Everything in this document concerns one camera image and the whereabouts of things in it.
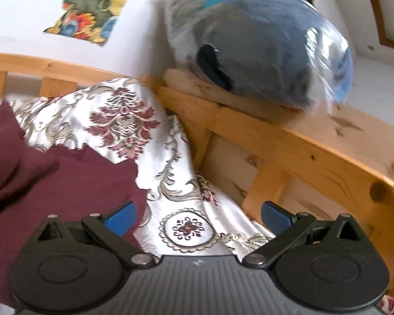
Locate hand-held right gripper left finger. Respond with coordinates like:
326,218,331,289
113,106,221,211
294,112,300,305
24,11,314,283
35,201,155,268

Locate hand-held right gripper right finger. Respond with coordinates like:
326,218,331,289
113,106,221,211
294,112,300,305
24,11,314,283
241,201,362,269

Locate maroon long-sleeved top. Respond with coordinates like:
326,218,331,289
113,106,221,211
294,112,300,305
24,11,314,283
0,100,149,306

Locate clear plastic bag of clothes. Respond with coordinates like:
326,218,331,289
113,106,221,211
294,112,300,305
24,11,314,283
163,0,354,119

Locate white floral blanket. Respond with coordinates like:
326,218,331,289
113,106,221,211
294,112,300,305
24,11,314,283
0,77,278,260

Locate wooden bed frame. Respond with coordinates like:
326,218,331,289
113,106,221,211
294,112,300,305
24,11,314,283
0,52,394,302

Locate landscape wall poster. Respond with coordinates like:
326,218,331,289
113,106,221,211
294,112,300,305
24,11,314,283
42,0,139,46

